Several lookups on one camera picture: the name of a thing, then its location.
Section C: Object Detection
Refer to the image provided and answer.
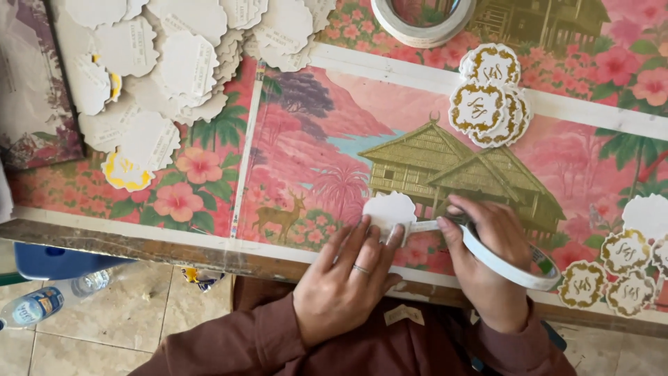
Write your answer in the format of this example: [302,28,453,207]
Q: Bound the white double-sided tape roll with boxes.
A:
[407,219,562,292]

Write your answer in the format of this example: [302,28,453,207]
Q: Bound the small beige paper scrap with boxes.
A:
[383,304,426,327]

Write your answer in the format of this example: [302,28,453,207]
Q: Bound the wide white tape roll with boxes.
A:
[370,0,477,49]

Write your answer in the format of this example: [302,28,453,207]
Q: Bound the gold-printed round label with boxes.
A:
[600,229,652,276]
[558,260,607,309]
[652,235,668,279]
[605,271,657,318]

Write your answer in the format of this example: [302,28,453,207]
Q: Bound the person's brown garment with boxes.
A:
[230,276,502,376]

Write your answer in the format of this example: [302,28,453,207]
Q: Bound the person's left hand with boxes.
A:
[292,215,418,348]

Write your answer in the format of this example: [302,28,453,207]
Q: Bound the blue plastic stool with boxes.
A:
[13,241,140,282]

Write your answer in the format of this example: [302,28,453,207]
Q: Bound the person's right hand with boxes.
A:
[436,194,534,335]

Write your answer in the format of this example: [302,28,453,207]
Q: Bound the grey purple printed sheet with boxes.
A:
[0,0,87,171]

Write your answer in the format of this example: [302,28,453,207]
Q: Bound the stack of gold-printed round labels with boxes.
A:
[448,43,532,149]

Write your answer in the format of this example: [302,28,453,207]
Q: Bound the clear plastic water bottle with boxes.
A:
[0,263,143,331]

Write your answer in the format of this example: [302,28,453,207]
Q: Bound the pink printed sheet with hut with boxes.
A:
[230,44,668,314]

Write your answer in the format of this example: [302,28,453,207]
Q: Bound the pile of white scalloped cutouts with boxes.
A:
[52,0,338,192]

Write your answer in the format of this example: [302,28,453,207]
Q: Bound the pink printed sheet with flowers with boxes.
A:
[7,56,260,239]

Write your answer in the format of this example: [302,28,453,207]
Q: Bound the yellow blue wrapper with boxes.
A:
[182,267,226,292]

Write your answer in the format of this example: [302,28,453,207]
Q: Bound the white scalloped paper cutout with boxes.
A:
[362,190,418,246]

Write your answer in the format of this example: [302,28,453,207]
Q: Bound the pink floral printed sheet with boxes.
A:
[315,0,668,119]

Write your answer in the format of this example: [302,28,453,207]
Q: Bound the plain white scalloped label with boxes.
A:
[621,194,668,241]

